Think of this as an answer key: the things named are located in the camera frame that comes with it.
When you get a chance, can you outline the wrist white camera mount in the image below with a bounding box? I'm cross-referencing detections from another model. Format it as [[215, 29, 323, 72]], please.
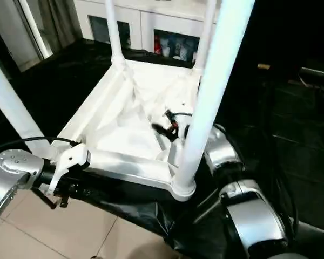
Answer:
[[47, 142, 92, 195], [166, 99, 200, 169]]

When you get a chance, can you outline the white plastic table top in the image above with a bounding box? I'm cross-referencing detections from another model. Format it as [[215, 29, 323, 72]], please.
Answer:
[[50, 59, 198, 202]]

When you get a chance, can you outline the grey curtain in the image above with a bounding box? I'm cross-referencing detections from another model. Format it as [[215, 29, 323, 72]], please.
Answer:
[[40, 0, 83, 52]]

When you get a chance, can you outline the black shiny mat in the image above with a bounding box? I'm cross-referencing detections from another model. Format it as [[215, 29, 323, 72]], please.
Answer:
[[0, 37, 324, 259]]

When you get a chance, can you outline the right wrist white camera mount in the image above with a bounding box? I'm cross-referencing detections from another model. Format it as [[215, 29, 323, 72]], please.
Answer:
[[166, 99, 200, 169]]

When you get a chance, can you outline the white plastic table leg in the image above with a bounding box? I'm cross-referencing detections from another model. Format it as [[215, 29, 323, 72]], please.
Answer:
[[0, 51, 45, 153], [195, 0, 217, 71], [172, 0, 256, 189], [105, 0, 127, 70]]

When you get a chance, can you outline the black backdrop cloth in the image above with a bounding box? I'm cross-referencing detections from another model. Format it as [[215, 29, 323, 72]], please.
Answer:
[[221, 0, 324, 79]]

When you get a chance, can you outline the long black bar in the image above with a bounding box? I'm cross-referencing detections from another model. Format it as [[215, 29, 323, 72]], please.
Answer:
[[299, 67, 324, 80]]

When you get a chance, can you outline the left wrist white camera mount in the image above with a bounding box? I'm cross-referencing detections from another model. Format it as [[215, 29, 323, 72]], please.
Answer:
[[47, 142, 92, 195]]

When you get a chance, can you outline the white glass-door cabinet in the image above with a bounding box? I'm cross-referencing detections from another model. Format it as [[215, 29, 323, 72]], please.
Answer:
[[74, 0, 222, 68]]

